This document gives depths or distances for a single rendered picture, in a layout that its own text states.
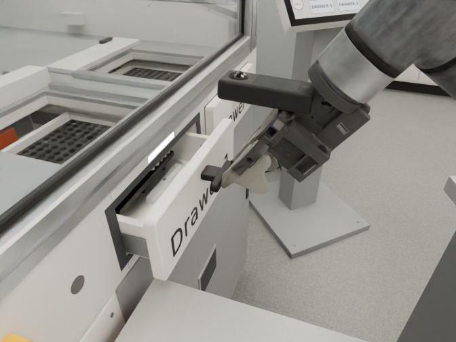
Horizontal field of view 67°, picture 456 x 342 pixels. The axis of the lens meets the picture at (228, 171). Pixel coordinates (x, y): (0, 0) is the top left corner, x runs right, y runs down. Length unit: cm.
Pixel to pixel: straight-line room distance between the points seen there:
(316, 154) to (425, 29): 16
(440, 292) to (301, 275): 67
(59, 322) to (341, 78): 39
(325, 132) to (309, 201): 141
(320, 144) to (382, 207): 159
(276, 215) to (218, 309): 125
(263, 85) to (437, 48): 17
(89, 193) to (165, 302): 21
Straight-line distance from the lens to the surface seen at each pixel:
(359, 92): 38
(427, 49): 38
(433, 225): 201
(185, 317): 53
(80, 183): 39
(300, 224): 172
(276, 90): 40
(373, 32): 37
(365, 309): 153
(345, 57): 37
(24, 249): 36
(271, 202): 182
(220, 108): 70
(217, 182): 49
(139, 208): 58
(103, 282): 49
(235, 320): 52
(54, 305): 43
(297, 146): 41
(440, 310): 106
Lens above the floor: 121
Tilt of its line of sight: 35 degrees down
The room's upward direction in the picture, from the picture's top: straight up
